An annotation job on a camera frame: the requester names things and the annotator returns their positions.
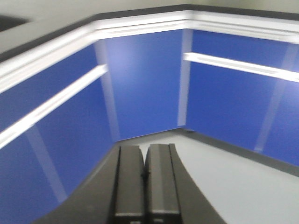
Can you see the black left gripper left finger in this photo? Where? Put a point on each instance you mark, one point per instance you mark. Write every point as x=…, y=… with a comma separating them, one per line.
x=111, y=194

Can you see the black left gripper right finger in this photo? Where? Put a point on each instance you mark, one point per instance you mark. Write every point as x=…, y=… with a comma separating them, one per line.
x=172, y=197

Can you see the blue lab cabinet right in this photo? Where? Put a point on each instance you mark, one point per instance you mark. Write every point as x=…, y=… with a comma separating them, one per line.
x=239, y=86

